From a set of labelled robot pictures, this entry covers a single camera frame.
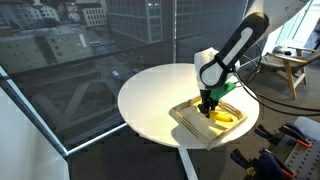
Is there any white table leg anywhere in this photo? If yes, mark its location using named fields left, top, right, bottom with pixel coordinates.
left=177, top=146, right=200, bottom=180

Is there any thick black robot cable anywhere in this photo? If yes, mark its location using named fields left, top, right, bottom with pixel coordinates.
left=233, top=41, right=320, bottom=113
left=236, top=76, right=320, bottom=118

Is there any perforated metal board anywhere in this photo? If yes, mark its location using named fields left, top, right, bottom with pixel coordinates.
left=283, top=115, right=320, bottom=180

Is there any wooden chair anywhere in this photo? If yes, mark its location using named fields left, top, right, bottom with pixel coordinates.
left=258, top=44, right=320, bottom=101

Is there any blue and black bar clamp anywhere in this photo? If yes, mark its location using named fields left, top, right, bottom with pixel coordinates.
left=254, top=124, right=283, bottom=146
left=229, top=148, right=264, bottom=179

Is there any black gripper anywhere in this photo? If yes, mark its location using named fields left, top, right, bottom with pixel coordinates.
left=198, top=88, right=219, bottom=118

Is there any window bottom frame rail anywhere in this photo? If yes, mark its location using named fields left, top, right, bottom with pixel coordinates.
left=64, top=121, right=129, bottom=158

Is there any yellow banana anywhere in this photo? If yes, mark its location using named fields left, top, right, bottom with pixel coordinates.
left=209, top=110, right=234, bottom=124

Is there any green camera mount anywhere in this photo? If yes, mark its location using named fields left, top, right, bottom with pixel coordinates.
left=209, top=81, right=238, bottom=102

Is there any blue clamp with orange trigger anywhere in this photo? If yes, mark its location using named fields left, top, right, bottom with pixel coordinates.
left=279, top=121, right=313, bottom=148
left=259, top=148, right=297, bottom=180

